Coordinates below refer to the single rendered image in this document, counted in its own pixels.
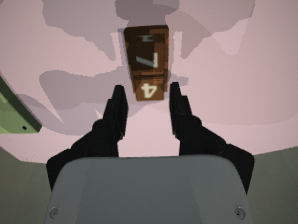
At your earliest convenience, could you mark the brown wooden number cube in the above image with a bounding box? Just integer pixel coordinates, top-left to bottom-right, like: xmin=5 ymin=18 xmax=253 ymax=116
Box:
xmin=133 ymin=73 xmax=164 ymax=101
xmin=128 ymin=34 xmax=164 ymax=76

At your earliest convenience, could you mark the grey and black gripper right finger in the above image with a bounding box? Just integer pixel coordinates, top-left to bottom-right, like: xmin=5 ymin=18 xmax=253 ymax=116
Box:
xmin=169 ymin=82 xmax=255 ymax=195

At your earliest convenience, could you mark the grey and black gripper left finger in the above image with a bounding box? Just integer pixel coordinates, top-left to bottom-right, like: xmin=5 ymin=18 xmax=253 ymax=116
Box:
xmin=46 ymin=85 xmax=128 ymax=192

